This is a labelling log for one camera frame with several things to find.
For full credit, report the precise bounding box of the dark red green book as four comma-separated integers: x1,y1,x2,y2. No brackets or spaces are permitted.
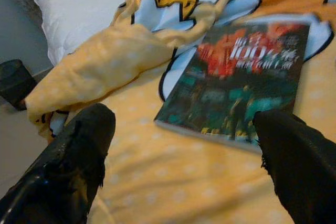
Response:
154,22,310,155

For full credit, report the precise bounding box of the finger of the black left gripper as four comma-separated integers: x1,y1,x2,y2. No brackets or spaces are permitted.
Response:
0,59,37,111

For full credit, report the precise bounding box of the yellow cartoon egg blanket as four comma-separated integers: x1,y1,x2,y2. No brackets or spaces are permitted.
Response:
25,0,336,224

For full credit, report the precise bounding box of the white bed mattress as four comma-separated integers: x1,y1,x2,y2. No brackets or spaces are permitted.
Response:
34,0,163,65

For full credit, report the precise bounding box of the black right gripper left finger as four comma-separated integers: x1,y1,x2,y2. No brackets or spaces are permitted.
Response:
0,103,116,224

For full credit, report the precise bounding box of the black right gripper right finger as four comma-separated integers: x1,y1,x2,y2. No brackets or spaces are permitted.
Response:
252,110,336,224

